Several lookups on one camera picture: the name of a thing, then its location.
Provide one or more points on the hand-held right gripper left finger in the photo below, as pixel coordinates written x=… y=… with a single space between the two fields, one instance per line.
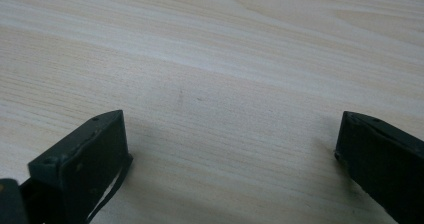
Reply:
x=88 y=164

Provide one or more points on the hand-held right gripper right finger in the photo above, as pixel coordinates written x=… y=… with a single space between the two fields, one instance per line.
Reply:
x=383 y=160

